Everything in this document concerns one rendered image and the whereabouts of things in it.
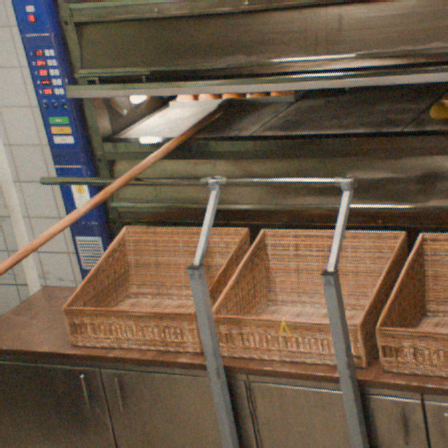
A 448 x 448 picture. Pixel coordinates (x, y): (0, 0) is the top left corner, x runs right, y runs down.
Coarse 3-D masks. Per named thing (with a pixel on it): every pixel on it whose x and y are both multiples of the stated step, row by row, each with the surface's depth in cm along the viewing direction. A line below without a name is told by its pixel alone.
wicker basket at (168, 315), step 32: (128, 256) 479; (160, 256) 472; (192, 256) 465; (224, 256) 459; (96, 288) 462; (128, 288) 481; (160, 288) 474; (224, 288) 437; (96, 320) 441; (128, 320) 434; (160, 320) 427; (192, 320) 421; (192, 352) 426
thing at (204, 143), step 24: (120, 144) 469; (144, 144) 463; (192, 144) 453; (216, 144) 448; (240, 144) 443; (264, 144) 438; (288, 144) 433; (312, 144) 428; (336, 144) 424; (360, 144) 420; (384, 144) 415; (408, 144) 411; (432, 144) 407
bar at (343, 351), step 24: (216, 192) 408; (336, 240) 379; (192, 264) 401; (336, 264) 377; (192, 288) 401; (336, 288) 375; (336, 312) 377; (216, 336) 408; (336, 336) 381; (216, 360) 408; (216, 384) 412; (216, 408) 416; (360, 408) 390; (360, 432) 391
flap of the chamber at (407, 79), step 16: (336, 80) 398; (352, 80) 396; (368, 80) 393; (384, 80) 390; (400, 80) 388; (416, 80) 385; (432, 80) 383; (80, 96) 450; (96, 96) 447; (112, 96) 443; (144, 96) 437
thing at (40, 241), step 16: (208, 112) 474; (192, 128) 459; (176, 144) 448; (144, 160) 431; (128, 176) 419; (112, 192) 409; (80, 208) 394; (64, 224) 385; (48, 240) 377; (16, 256) 364; (0, 272) 357
